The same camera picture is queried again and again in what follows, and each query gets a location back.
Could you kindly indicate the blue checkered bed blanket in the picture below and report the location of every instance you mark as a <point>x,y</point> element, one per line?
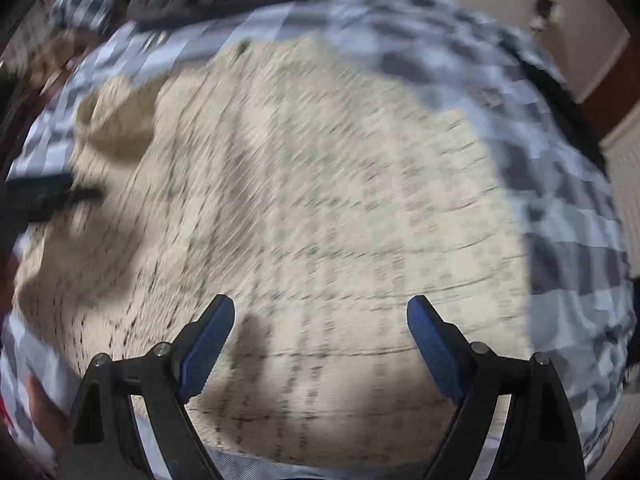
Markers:
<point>560,220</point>

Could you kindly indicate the cream plaid shirt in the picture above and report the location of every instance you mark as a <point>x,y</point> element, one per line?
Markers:
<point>300,210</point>

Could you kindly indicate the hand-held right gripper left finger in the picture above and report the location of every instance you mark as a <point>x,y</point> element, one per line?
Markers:
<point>207,350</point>

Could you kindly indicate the brown wooden door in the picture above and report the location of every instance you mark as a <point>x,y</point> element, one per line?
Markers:
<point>607,95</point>

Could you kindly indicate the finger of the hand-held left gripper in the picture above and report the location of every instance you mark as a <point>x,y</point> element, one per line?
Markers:
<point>45,195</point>

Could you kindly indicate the dark cloth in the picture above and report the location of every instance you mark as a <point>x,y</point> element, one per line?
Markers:
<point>560,100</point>

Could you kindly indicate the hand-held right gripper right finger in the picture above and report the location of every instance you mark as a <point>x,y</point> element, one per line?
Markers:
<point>435,350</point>

